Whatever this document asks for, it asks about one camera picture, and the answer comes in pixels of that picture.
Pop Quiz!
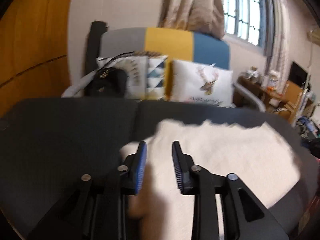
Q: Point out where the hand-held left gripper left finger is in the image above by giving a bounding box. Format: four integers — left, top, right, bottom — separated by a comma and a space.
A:
27, 141, 148, 240

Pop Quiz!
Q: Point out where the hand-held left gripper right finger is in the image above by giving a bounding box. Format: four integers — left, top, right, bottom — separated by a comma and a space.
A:
172, 141, 289, 240

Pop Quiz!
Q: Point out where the white knit sweater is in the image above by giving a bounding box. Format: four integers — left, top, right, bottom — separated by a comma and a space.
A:
119, 119, 304, 240

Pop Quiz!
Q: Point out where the deer print pillow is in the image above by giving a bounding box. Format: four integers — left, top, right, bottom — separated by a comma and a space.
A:
171, 59, 234, 108

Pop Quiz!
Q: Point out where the black handbag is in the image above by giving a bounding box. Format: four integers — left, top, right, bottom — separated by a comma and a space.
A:
85, 51, 160, 98

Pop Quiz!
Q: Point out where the triangle print pillow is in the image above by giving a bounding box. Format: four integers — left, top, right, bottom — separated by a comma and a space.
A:
96, 54, 168, 100

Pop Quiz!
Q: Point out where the wooden side table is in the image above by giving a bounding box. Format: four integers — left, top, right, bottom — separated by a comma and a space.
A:
236, 76, 297, 123

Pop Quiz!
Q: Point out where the grey yellow blue sofa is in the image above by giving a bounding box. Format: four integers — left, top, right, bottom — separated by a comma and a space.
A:
61, 27, 267, 113

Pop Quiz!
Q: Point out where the stack of books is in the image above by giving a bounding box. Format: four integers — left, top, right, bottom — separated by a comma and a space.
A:
267, 70, 282, 88

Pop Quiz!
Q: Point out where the wooden chair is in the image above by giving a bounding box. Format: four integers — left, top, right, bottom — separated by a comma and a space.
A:
285, 80, 310, 120

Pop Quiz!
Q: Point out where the black television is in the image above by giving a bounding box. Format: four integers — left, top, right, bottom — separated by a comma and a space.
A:
289, 61, 308, 87

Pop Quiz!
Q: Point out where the beige starfish print curtain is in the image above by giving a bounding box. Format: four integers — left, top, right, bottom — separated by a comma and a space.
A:
159, 0, 225, 40

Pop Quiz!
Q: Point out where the wooden wardrobe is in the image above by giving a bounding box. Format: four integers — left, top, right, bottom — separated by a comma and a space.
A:
0, 0, 75, 117

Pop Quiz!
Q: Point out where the pale patterned curtain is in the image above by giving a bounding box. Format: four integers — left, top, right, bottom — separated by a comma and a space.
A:
264, 0, 290, 80

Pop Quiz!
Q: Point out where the barred window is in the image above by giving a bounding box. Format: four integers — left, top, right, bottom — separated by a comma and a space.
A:
221, 0, 272, 49

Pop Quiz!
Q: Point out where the black padded post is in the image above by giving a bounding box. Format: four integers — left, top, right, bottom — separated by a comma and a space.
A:
85, 21, 108, 75

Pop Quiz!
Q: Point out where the blue wheeled frame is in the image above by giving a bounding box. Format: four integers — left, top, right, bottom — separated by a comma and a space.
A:
297, 115, 320, 140

